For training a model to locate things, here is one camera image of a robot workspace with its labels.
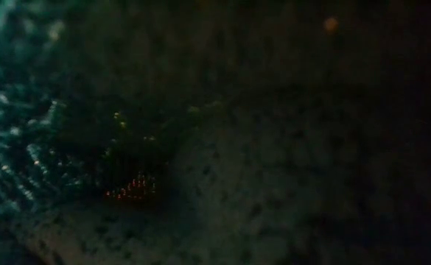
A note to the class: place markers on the yellow microfiber towel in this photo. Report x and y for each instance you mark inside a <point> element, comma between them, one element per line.
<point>237,191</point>

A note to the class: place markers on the teal microfiber towel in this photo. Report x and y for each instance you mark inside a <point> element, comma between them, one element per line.
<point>12,154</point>

